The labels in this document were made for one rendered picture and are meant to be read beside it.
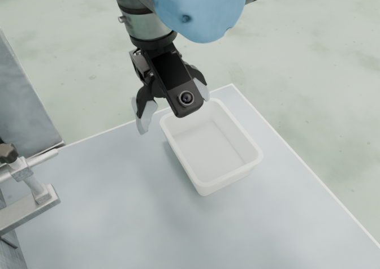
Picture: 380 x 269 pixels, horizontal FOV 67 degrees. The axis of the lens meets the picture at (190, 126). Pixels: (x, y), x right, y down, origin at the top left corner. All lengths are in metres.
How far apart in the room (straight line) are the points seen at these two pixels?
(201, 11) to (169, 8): 0.03
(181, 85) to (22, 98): 0.39
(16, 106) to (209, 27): 0.52
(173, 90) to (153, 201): 0.32
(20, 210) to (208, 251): 0.36
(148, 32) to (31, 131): 0.45
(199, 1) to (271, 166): 0.54
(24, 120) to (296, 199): 0.63
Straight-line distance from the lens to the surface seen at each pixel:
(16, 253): 0.67
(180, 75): 0.43
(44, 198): 0.60
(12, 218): 0.62
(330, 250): 0.69
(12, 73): 0.67
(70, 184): 0.74
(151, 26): 0.40
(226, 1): 0.28
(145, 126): 0.53
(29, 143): 0.79
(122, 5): 0.40
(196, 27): 0.27
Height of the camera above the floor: 1.35
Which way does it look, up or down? 51 degrees down
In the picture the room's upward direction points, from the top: straight up
